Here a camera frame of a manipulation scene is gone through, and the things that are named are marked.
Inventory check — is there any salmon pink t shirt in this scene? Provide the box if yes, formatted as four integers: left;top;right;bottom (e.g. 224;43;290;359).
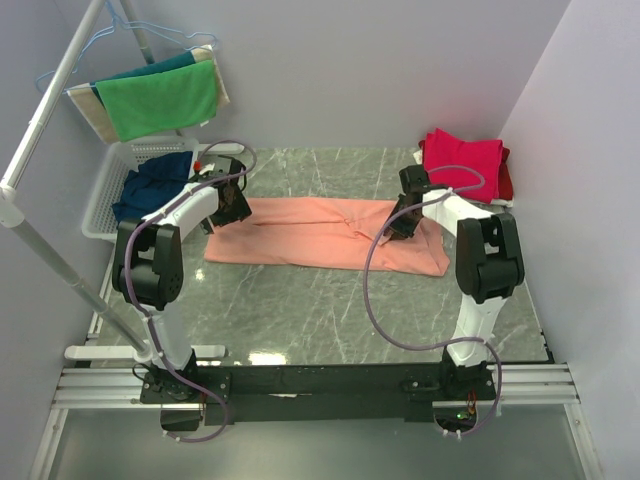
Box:
204;197;450;277

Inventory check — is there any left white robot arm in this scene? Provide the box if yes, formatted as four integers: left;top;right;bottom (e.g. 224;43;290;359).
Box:
112;156;251;402

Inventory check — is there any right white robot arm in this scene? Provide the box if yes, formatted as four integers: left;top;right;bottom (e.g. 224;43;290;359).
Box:
384;165;525;399

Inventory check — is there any folded white t shirt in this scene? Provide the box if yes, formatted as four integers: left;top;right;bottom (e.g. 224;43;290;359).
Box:
413;150;514;208

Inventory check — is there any folded magenta t shirt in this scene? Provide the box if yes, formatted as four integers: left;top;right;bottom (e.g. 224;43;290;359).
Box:
420;129;509;204

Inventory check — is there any navy blue t shirt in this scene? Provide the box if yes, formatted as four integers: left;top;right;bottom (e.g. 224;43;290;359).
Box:
112;151;193;223

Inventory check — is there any white plastic laundry basket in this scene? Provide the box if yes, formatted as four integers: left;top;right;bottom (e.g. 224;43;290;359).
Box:
81;136;204;243

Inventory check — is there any green towel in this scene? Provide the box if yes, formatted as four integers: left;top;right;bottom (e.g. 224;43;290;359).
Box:
96;60;219;142

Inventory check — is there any teal towel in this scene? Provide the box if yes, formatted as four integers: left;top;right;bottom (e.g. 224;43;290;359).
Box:
90;51;196;111

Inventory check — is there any white clothes rack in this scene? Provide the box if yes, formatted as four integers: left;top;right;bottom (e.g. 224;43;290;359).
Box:
0;0;246;366

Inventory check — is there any beige towel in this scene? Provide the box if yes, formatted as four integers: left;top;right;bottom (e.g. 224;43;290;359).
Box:
67;45;230;144

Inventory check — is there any black base beam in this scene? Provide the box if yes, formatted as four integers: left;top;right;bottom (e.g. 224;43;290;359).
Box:
140;363;497;426

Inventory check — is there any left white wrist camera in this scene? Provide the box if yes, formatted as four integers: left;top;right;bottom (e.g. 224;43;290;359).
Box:
193;160;216;178

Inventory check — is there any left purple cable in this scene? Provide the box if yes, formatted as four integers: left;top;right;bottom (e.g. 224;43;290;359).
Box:
123;139;259;445

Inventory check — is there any purple cable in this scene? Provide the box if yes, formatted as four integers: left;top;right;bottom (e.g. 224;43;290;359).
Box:
123;139;259;445
362;164;503;438

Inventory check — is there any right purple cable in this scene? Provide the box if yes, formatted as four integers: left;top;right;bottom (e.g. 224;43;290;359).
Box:
362;164;503;438

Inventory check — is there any blue wire hanger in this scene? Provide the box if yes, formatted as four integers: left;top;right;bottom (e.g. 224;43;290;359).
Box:
34;1;219;94

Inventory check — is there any aluminium rail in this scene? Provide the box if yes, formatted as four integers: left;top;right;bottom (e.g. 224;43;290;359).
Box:
29;364;604;479

